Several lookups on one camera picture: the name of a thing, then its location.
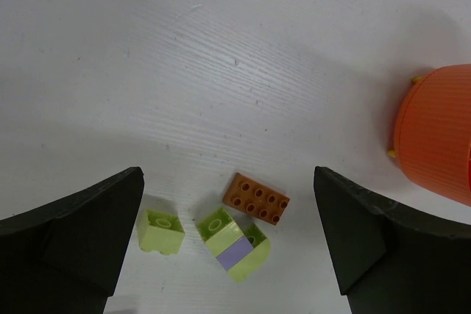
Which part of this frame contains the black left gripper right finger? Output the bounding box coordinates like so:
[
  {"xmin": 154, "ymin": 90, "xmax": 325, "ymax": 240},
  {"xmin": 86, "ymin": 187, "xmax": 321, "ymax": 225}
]
[{"xmin": 314, "ymin": 166, "xmax": 470, "ymax": 313}]

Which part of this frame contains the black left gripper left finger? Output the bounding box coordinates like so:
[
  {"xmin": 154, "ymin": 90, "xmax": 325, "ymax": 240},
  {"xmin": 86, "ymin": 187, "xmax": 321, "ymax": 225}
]
[{"xmin": 1, "ymin": 167, "xmax": 144, "ymax": 313}]

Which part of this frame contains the light green lego brick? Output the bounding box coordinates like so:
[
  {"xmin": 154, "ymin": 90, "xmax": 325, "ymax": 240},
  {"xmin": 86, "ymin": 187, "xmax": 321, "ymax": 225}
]
[{"xmin": 137, "ymin": 209, "xmax": 185, "ymax": 256}]

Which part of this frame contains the green and lilac lego stack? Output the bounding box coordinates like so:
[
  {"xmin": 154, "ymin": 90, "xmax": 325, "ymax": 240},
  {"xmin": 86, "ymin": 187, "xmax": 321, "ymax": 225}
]
[{"xmin": 196, "ymin": 207, "xmax": 272, "ymax": 283}]

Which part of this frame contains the brown flat lego plate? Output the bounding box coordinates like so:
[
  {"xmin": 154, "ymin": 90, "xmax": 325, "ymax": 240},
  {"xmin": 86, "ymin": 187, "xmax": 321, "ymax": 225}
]
[{"xmin": 222, "ymin": 173, "xmax": 290, "ymax": 226}]

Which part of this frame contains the orange round divided container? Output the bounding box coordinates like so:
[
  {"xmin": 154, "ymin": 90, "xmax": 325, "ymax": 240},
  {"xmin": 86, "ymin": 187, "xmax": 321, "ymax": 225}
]
[{"xmin": 388, "ymin": 64, "xmax": 470, "ymax": 205}]

